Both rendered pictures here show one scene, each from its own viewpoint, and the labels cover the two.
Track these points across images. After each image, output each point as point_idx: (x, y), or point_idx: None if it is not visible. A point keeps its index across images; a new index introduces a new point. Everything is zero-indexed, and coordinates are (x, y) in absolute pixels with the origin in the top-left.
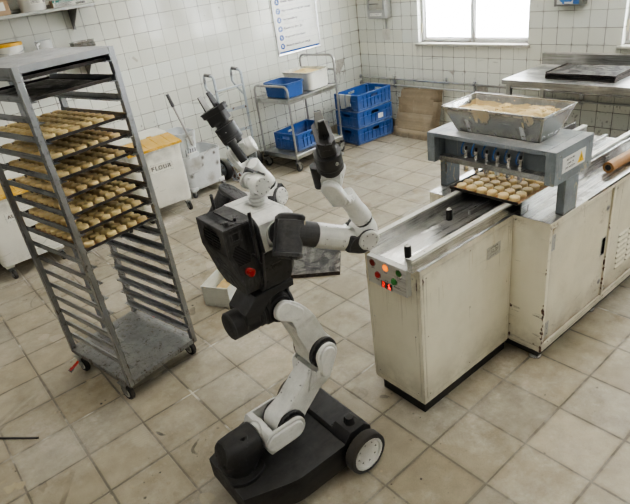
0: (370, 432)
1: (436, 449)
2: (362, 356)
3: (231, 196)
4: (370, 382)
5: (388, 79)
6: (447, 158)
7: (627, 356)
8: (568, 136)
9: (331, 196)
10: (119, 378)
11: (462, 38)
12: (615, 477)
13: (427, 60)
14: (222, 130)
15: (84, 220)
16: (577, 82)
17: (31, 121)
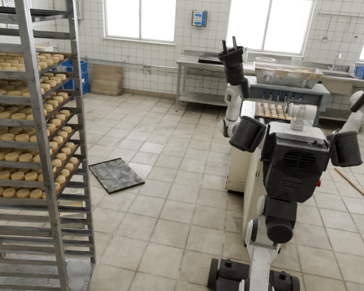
0: (296, 278)
1: (306, 272)
2: (212, 232)
3: (263, 125)
4: (234, 247)
5: (81, 58)
6: (251, 99)
7: (319, 193)
8: (315, 85)
9: None
10: None
11: (133, 37)
12: None
13: (110, 48)
14: (240, 70)
15: (36, 170)
16: (216, 64)
17: (31, 48)
